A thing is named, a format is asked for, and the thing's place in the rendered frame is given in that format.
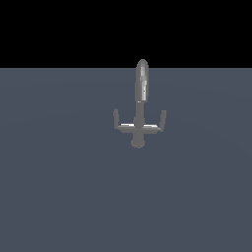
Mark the grey metal faucet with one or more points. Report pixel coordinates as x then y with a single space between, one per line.
139 131

